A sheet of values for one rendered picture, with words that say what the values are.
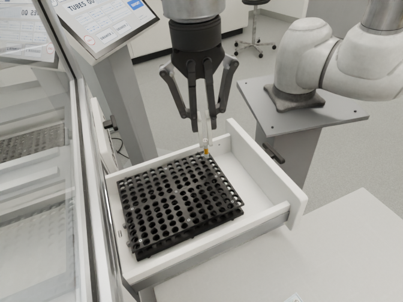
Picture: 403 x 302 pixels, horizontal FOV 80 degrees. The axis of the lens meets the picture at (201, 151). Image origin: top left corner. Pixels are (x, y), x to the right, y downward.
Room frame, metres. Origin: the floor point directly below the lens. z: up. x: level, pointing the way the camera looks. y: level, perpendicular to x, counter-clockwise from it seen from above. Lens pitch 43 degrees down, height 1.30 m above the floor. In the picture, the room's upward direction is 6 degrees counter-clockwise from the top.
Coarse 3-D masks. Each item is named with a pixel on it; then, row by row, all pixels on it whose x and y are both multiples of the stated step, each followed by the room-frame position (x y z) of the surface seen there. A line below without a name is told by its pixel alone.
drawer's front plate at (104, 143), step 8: (96, 104) 0.66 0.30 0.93; (96, 112) 0.62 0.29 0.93; (96, 120) 0.57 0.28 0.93; (104, 120) 0.66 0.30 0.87; (96, 128) 0.53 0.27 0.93; (104, 136) 0.50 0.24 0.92; (104, 144) 0.46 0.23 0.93; (112, 144) 0.59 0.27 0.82; (104, 152) 0.44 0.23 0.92; (104, 160) 0.44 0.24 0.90; (112, 160) 0.45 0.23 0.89; (112, 168) 0.44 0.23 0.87
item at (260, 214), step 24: (216, 144) 0.47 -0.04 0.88; (144, 168) 0.41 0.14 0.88; (240, 168) 0.42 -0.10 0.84; (240, 192) 0.34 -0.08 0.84; (120, 216) 0.31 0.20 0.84; (240, 216) 0.28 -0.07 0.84; (264, 216) 0.24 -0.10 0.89; (120, 240) 0.26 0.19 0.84; (192, 240) 0.24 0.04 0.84; (216, 240) 0.21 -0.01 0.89; (240, 240) 0.22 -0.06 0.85; (144, 264) 0.20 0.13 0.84; (168, 264) 0.18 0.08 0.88; (192, 264) 0.19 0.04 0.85; (144, 288) 0.16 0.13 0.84
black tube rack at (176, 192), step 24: (168, 168) 0.38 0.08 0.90; (192, 168) 0.38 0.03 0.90; (120, 192) 0.33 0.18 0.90; (144, 192) 0.32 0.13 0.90; (168, 192) 0.34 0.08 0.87; (192, 192) 0.31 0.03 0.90; (216, 192) 0.30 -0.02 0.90; (144, 216) 0.26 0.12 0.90; (168, 216) 0.26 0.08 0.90; (192, 216) 0.27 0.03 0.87; (216, 216) 0.25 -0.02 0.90; (144, 240) 0.22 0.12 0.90; (168, 240) 0.23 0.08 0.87
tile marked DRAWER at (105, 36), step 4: (108, 28) 1.11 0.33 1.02; (100, 32) 1.06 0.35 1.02; (104, 32) 1.08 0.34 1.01; (108, 32) 1.09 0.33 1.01; (112, 32) 1.10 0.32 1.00; (100, 36) 1.05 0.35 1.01; (104, 36) 1.06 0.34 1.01; (108, 36) 1.07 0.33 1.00; (112, 36) 1.09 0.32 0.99; (116, 36) 1.10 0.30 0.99; (100, 40) 1.03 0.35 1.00; (104, 40) 1.04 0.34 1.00; (108, 40) 1.05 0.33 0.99
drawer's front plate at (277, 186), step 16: (240, 128) 0.47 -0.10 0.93; (240, 144) 0.44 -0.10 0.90; (256, 144) 0.40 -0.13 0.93; (240, 160) 0.44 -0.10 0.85; (256, 160) 0.38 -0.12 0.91; (272, 160) 0.35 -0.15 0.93; (256, 176) 0.37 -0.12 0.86; (272, 176) 0.32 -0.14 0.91; (272, 192) 0.31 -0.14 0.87; (288, 192) 0.27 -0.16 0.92; (304, 208) 0.25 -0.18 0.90; (288, 224) 0.25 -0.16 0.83
